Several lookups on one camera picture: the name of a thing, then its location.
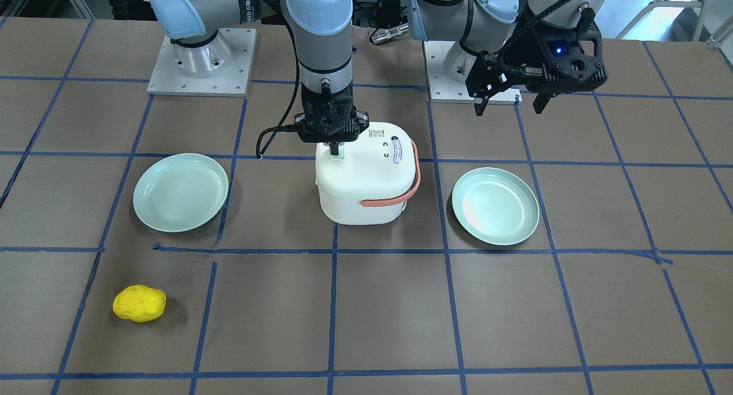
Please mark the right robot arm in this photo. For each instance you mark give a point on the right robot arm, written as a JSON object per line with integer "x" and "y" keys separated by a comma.
{"x": 320, "y": 33}

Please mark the green plate near right arm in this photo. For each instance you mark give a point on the green plate near right arm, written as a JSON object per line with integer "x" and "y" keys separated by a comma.
{"x": 180, "y": 193}

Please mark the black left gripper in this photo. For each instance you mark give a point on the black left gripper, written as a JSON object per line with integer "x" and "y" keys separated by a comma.
{"x": 529, "y": 51}

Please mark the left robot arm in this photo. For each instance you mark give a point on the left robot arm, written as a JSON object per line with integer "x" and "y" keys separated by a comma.
{"x": 489, "y": 24}

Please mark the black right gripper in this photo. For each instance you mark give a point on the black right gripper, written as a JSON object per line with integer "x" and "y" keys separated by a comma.
{"x": 361, "y": 119}

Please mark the yellow toy potato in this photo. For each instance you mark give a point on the yellow toy potato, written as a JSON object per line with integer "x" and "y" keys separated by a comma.
{"x": 139, "y": 303}

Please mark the green plate near left arm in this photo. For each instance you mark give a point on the green plate near left arm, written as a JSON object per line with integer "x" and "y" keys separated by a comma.
{"x": 495, "y": 206}

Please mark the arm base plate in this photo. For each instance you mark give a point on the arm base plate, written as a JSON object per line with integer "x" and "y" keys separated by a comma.
{"x": 221, "y": 68}
{"x": 454, "y": 76}

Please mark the white rice cooker orange handle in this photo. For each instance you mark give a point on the white rice cooker orange handle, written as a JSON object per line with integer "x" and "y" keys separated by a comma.
{"x": 371, "y": 179}

